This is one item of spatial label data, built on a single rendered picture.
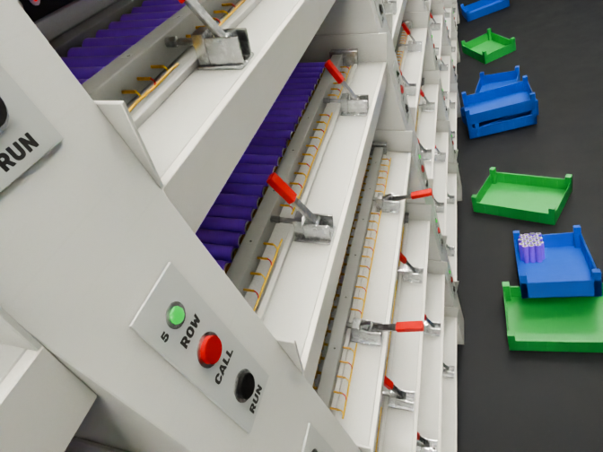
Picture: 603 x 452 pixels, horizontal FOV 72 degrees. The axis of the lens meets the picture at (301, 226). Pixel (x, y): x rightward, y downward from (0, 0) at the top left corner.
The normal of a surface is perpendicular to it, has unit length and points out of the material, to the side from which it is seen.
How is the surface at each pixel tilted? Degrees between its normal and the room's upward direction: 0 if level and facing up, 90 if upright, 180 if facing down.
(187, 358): 90
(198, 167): 105
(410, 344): 15
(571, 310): 0
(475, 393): 0
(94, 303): 90
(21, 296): 90
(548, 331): 0
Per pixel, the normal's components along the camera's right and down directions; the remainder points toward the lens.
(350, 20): -0.26, 0.70
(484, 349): -0.38, -0.71
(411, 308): -0.13, -0.71
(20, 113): 0.89, -0.11
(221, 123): 0.96, 0.08
